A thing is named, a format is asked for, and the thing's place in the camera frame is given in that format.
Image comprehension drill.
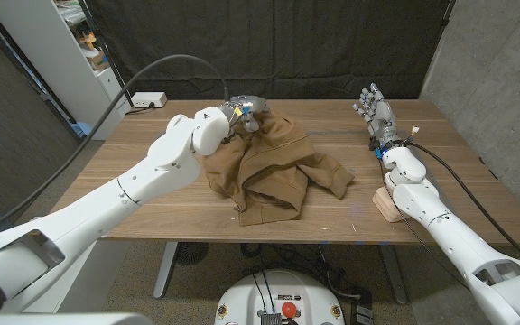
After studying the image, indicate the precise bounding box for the white shelf cabinet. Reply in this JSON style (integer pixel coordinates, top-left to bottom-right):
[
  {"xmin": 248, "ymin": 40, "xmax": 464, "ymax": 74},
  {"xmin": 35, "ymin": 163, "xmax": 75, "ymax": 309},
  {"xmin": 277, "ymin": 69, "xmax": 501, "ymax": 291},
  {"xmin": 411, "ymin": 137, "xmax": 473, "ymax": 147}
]
[{"xmin": 0, "ymin": 0, "xmax": 133, "ymax": 141}]

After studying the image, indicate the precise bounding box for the wooden block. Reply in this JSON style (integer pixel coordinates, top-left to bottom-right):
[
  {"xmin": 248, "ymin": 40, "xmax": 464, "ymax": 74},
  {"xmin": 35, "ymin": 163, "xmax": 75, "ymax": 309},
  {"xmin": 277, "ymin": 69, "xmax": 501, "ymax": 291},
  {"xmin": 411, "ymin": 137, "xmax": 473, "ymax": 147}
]
[{"xmin": 371, "ymin": 184, "xmax": 404, "ymax": 224}]

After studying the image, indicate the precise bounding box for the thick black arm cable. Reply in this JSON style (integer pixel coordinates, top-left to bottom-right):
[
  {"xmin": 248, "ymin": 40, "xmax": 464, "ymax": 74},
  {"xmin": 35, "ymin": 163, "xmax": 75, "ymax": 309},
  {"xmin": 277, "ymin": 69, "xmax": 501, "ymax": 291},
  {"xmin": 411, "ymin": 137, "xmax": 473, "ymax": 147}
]
[
  {"xmin": 404, "ymin": 141, "xmax": 520, "ymax": 267},
  {"xmin": 0, "ymin": 53, "xmax": 230, "ymax": 243}
]

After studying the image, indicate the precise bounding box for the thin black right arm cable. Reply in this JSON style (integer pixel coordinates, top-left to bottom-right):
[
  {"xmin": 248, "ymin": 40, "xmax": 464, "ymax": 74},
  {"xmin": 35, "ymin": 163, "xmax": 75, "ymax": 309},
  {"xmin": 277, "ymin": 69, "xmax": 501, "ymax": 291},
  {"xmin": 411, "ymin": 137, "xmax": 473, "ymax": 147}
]
[{"xmin": 379, "ymin": 166, "xmax": 473, "ymax": 290}]

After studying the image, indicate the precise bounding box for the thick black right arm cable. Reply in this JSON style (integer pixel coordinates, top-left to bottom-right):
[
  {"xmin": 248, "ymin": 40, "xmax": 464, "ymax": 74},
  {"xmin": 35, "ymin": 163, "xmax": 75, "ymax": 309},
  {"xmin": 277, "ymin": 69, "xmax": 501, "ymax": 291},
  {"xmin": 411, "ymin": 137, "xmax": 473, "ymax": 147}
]
[{"xmin": 404, "ymin": 141, "xmax": 520, "ymax": 267}]

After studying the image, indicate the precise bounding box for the grey table leg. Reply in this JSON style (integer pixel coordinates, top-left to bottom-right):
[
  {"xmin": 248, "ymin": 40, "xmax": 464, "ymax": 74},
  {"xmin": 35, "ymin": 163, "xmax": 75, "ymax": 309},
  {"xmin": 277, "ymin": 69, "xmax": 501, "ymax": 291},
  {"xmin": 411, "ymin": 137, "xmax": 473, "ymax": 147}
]
[
  {"xmin": 153, "ymin": 242, "xmax": 179, "ymax": 300},
  {"xmin": 379, "ymin": 245, "xmax": 409, "ymax": 306}
]

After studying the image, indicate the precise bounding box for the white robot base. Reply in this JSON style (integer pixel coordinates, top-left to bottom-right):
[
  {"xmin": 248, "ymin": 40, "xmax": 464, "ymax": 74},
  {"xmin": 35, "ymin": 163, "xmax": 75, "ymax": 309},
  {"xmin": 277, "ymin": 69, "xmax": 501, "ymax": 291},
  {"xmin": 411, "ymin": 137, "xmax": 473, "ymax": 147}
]
[{"xmin": 214, "ymin": 269, "xmax": 346, "ymax": 325}]

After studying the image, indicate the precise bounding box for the black backdrop curtain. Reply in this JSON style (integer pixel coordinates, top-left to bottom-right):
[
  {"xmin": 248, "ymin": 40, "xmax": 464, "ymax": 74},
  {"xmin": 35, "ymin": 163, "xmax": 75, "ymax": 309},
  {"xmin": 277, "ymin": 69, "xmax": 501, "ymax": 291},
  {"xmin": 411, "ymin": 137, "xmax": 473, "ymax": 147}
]
[{"xmin": 83, "ymin": 0, "xmax": 453, "ymax": 101}]

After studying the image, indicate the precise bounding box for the black round floor fan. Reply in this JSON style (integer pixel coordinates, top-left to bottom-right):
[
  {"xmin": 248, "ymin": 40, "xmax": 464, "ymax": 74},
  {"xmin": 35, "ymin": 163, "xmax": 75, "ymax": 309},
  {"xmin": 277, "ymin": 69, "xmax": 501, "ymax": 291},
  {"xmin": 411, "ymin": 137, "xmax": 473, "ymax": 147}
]
[{"xmin": 173, "ymin": 242, "xmax": 210, "ymax": 266}]

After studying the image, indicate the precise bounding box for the brown jacket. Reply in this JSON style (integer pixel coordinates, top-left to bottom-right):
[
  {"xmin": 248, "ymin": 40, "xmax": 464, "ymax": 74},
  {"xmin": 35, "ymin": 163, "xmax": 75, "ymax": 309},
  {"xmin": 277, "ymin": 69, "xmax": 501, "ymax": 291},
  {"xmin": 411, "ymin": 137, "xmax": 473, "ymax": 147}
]
[{"xmin": 202, "ymin": 109, "xmax": 356, "ymax": 227}]

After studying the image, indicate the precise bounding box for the white power strip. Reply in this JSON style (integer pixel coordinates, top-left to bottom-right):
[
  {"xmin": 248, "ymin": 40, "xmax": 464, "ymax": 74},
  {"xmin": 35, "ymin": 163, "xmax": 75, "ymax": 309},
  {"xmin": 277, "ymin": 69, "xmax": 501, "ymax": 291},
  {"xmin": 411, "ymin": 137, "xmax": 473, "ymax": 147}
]
[{"xmin": 131, "ymin": 91, "xmax": 169, "ymax": 109}]

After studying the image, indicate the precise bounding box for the black power adapter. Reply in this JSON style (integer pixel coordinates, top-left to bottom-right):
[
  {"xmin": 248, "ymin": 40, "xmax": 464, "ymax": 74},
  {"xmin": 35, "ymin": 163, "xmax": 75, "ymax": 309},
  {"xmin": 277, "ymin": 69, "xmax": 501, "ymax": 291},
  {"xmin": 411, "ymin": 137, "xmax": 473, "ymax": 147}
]
[{"xmin": 349, "ymin": 288, "xmax": 375, "ymax": 325}]

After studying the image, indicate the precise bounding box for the cardboard box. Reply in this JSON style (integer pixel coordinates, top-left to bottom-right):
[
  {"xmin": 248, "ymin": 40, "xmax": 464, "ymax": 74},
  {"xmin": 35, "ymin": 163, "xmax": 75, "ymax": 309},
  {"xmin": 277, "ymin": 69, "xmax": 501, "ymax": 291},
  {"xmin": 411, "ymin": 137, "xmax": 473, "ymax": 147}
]
[{"xmin": 88, "ymin": 50, "xmax": 110, "ymax": 71}]

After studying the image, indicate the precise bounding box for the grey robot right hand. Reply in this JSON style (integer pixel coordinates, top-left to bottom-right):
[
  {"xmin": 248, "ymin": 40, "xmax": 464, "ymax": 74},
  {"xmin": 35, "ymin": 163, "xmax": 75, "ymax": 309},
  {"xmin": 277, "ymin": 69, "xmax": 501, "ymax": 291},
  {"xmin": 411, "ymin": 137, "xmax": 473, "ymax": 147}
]
[{"xmin": 352, "ymin": 82, "xmax": 401, "ymax": 153}]

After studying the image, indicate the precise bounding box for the black backdrop stand pole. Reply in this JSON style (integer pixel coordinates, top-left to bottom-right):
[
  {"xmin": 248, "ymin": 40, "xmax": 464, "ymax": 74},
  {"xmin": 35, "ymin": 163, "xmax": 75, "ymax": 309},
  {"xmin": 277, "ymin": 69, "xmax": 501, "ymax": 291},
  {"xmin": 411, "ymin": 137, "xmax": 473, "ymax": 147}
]
[
  {"xmin": 440, "ymin": 0, "xmax": 458, "ymax": 28},
  {"xmin": 77, "ymin": 0, "xmax": 134, "ymax": 107}
]

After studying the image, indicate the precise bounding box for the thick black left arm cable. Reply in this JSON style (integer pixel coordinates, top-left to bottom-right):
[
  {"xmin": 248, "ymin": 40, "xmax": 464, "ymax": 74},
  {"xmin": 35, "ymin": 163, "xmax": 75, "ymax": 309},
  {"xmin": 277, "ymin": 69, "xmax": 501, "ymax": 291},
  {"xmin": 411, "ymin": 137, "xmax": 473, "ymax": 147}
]
[{"xmin": 0, "ymin": 53, "xmax": 230, "ymax": 243}]

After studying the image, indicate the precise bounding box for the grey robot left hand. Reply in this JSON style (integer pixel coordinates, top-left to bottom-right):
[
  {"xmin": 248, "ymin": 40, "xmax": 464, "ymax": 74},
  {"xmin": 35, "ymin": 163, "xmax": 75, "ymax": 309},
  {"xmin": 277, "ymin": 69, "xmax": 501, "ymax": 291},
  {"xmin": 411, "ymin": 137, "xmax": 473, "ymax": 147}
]
[{"xmin": 226, "ymin": 94, "xmax": 270, "ymax": 133}]

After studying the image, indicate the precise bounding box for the yellow shelf item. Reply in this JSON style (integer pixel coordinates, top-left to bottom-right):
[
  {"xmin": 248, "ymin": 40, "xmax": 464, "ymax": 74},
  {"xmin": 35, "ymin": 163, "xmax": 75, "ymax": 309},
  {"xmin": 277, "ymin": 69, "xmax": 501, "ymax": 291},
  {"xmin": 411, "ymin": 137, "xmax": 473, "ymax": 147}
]
[{"xmin": 79, "ymin": 31, "xmax": 98, "ymax": 51}]

